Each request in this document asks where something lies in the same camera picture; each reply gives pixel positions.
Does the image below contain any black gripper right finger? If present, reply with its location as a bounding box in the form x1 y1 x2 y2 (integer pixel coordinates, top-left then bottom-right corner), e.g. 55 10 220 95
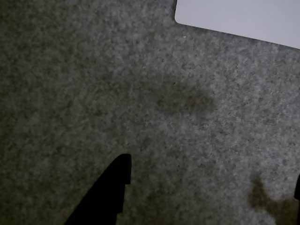
293 174 300 201

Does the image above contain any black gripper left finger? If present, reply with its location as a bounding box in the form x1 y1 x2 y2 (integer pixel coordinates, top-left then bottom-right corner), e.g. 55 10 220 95
64 153 132 225

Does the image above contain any grey felt floor mat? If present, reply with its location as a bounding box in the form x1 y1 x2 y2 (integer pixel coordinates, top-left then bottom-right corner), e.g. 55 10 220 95
0 0 300 225

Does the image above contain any white rectangular card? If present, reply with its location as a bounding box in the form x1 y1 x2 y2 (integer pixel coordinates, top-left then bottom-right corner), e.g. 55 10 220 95
174 0 300 50

